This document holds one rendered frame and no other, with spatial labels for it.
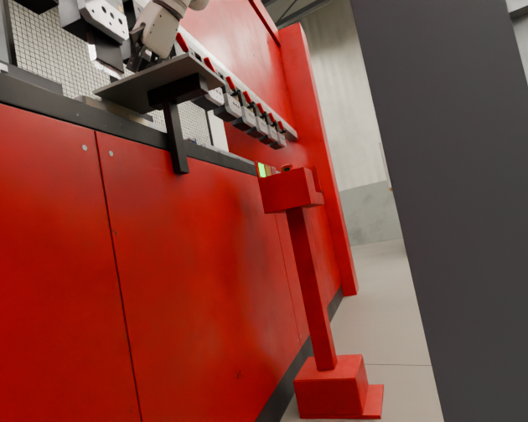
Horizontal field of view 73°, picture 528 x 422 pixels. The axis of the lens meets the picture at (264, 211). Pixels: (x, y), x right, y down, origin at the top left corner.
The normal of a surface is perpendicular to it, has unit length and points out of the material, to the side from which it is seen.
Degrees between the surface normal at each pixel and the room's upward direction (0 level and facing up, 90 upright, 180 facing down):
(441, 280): 90
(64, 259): 90
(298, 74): 90
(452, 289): 90
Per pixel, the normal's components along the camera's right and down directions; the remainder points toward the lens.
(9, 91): 0.93, -0.21
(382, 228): -0.51, 0.04
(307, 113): -0.33, 0.00
